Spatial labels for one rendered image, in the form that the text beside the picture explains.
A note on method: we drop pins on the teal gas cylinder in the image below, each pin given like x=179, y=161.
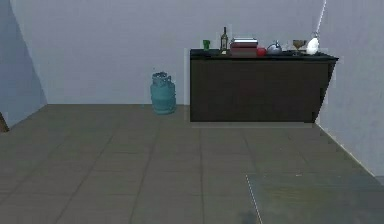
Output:
x=163, y=95

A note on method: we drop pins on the dark brown counter cabinet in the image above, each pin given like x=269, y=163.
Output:
x=256, y=90

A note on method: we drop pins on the green cup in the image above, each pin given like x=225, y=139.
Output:
x=206, y=44

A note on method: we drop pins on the dark glass bottle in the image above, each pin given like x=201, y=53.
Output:
x=224, y=41

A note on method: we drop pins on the red apple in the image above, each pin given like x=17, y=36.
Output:
x=261, y=51

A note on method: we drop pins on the silver kettle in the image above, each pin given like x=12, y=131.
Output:
x=274, y=48

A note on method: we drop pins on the brown goblet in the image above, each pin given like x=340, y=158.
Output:
x=299, y=44

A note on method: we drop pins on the white vase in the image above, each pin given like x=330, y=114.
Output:
x=312, y=46

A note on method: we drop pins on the brown wooden furniture corner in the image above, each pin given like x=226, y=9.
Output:
x=3, y=125

